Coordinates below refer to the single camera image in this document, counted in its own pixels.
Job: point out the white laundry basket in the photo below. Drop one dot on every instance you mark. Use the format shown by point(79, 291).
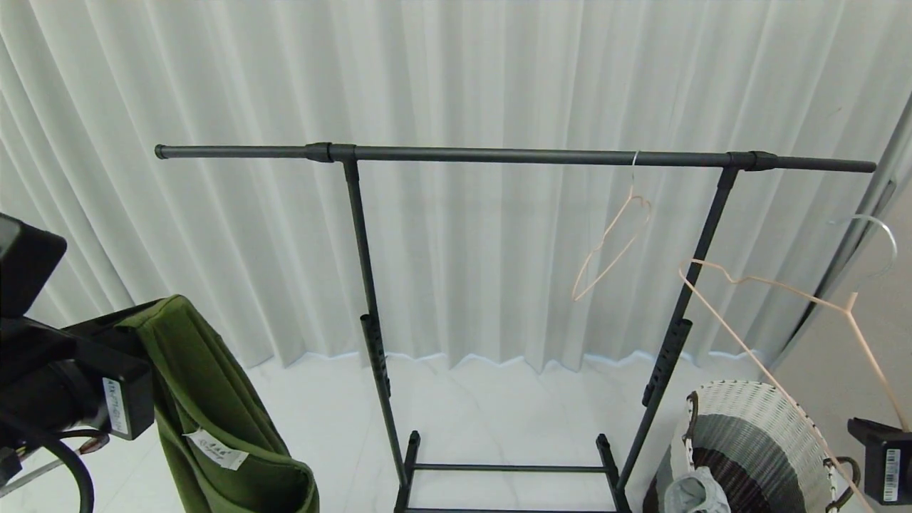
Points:
point(755, 420)

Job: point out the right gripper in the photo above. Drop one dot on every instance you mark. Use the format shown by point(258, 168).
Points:
point(883, 456)

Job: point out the white curtain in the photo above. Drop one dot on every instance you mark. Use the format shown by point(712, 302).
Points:
point(463, 71)

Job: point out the pink clothes hanger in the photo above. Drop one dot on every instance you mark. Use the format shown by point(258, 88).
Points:
point(633, 187)
point(851, 305)

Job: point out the black clothes rack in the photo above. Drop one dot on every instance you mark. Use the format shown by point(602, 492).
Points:
point(499, 154)

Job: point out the green long-sleeved shirt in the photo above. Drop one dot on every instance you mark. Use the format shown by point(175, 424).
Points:
point(206, 385)

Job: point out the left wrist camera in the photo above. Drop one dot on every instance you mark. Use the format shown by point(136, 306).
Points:
point(28, 263)

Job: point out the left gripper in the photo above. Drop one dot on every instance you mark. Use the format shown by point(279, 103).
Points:
point(121, 356)

